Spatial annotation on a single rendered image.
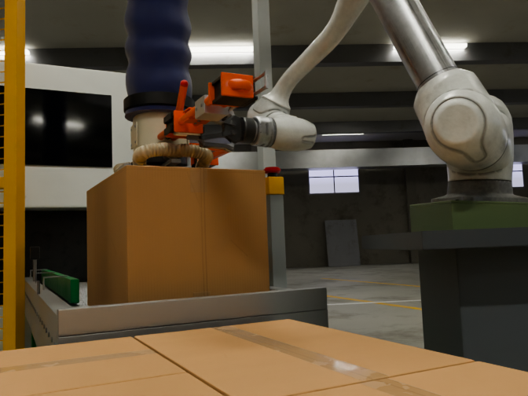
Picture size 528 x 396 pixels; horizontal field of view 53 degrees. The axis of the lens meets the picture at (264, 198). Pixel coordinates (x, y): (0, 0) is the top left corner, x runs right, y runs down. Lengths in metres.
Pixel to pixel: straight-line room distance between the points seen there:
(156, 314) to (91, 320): 0.15
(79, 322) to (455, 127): 0.92
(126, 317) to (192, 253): 0.25
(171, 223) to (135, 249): 0.11
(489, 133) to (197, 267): 0.78
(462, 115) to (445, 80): 0.11
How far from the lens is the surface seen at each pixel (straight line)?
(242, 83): 1.13
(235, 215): 1.46
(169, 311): 1.31
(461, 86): 1.23
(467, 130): 1.16
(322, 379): 0.78
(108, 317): 1.28
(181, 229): 1.40
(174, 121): 1.45
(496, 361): 1.36
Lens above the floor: 0.73
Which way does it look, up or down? 5 degrees up
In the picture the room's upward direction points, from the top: 2 degrees counter-clockwise
